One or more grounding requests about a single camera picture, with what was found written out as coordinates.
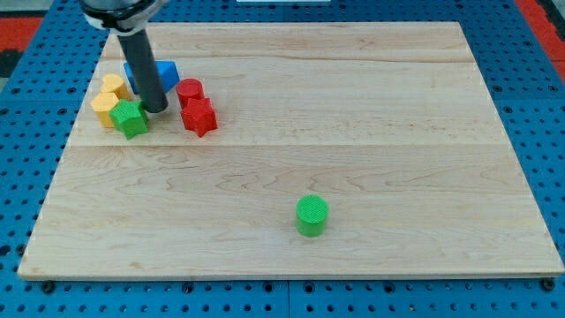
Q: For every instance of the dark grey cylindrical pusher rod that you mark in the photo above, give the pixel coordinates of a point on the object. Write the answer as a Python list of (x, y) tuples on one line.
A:
[(139, 56)]

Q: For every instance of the green star block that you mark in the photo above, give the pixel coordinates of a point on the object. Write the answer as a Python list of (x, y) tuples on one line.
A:
[(129, 118)]

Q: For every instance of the yellow hexagon block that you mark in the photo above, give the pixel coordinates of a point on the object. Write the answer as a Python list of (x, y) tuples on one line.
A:
[(102, 105)]

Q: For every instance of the red star block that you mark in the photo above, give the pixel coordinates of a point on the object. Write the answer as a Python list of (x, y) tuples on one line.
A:
[(199, 116)]

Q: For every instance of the blue triangle block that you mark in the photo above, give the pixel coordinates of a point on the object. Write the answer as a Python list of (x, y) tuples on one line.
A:
[(167, 70)]

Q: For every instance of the yellow heart block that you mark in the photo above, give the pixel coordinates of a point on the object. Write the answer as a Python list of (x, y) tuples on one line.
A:
[(113, 83)]

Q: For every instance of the red cylinder block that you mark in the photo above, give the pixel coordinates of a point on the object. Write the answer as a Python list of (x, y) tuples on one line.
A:
[(187, 89)]

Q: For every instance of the green cylinder block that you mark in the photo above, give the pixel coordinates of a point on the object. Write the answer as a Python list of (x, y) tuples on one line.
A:
[(311, 215)]

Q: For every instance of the light wooden board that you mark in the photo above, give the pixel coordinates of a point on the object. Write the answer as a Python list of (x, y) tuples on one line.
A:
[(391, 123)]

